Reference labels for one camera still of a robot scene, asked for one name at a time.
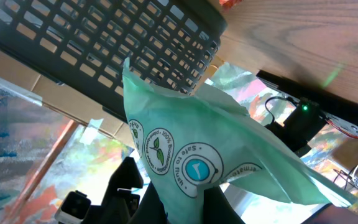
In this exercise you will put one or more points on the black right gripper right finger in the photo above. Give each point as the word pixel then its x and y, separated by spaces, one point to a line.
pixel 217 210

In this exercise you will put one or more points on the cardboard box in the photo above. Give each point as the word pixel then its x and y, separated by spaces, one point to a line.
pixel 63 98

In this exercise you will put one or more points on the teal wet wipe packet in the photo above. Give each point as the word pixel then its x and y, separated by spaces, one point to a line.
pixel 191 143

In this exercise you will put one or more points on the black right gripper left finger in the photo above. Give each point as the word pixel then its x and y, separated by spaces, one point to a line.
pixel 118 203

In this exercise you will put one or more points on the grey plastic mesh basket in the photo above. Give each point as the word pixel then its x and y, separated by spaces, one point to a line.
pixel 83 44

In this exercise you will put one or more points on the black electronics box green light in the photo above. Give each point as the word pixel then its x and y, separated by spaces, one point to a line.
pixel 302 125

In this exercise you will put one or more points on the red-brown chocolate bar wrapper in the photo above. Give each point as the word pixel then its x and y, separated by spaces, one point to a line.
pixel 228 4

